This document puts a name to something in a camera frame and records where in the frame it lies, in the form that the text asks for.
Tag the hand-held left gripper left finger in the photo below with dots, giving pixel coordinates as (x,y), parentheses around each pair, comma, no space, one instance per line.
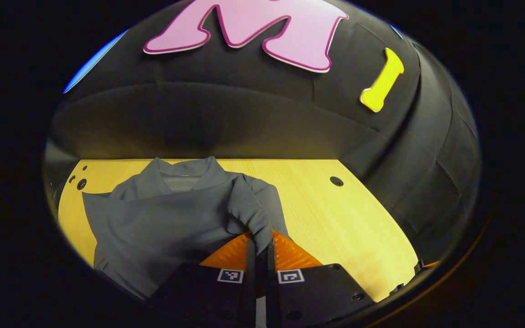
(198,296)

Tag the grey collared shirt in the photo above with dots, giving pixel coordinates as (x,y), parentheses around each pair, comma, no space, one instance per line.
(167,228)

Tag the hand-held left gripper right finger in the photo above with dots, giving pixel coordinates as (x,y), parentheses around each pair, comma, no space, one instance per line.
(317,296)

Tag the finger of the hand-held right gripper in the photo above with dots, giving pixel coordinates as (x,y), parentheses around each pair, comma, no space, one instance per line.
(426,264)

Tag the black backdrop cloth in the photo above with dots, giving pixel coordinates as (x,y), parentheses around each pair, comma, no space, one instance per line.
(244,118)

